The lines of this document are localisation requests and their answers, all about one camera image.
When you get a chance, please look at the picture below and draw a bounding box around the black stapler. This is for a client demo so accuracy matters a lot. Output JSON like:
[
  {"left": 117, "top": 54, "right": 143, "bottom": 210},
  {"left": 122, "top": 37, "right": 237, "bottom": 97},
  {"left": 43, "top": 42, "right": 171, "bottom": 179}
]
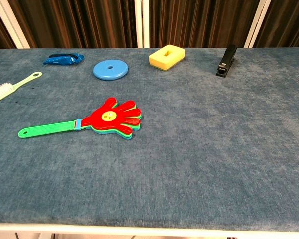
[{"left": 215, "top": 44, "right": 238, "bottom": 77}]

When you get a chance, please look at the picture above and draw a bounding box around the blue disc with hole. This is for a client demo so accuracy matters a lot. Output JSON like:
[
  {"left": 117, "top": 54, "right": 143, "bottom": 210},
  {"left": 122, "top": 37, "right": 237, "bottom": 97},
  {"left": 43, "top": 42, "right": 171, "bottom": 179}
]
[{"left": 93, "top": 59, "right": 129, "bottom": 81}]

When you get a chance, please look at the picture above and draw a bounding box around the yellow sponge block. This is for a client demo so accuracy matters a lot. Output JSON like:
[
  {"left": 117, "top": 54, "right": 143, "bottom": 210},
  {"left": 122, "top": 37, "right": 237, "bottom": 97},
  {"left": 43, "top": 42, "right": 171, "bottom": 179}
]
[{"left": 149, "top": 44, "right": 186, "bottom": 72}]

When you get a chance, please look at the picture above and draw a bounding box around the white frame post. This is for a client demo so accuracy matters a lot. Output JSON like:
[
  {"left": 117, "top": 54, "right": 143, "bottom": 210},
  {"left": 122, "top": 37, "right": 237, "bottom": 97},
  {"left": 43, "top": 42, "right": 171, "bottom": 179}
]
[
  {"left": 0, "top": 0, "right": 30, "bottom": 49},
  {"left": 134, "top": 0, "right": 150, "bottom": 48},
  {"left": 244, "top": 0, "right": 272, "bottom": 48}
]

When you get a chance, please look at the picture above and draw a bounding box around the blue plastic packet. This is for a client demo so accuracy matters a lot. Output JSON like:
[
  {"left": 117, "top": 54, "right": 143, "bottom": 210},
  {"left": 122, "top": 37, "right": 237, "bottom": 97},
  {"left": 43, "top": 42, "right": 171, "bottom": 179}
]
[{"left": 42, "top": 53, "right": 85, "bottom": 67}]

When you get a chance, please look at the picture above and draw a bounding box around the light green brush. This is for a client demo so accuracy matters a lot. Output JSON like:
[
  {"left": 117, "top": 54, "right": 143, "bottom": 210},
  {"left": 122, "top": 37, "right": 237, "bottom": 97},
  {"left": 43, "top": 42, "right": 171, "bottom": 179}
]
[{"left": 0, "top": 71, "right": 43, "bottom": 104}]

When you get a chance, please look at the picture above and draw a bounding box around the red hand clapper toy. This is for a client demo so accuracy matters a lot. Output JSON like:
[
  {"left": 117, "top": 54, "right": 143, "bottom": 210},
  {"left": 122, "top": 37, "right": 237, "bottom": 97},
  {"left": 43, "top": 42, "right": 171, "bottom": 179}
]
[{"left": 17, "top": 97, "right": 142, "bottom": 141}]

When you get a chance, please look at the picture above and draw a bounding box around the blue table cloth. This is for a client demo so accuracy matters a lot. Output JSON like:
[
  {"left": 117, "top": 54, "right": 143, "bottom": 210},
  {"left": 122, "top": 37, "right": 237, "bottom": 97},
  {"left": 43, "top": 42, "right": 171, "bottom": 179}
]
[{"left": 0, "top": 47, "right": 299, "bottom": 232}]

